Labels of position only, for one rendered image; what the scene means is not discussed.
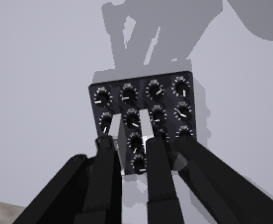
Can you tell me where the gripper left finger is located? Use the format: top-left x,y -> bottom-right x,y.
12,114 -> 127,224

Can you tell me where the black knob box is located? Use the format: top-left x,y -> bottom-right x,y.
88,71 -> 197,175

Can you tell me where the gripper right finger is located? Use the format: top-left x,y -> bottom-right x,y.
139,109 -> 273,224

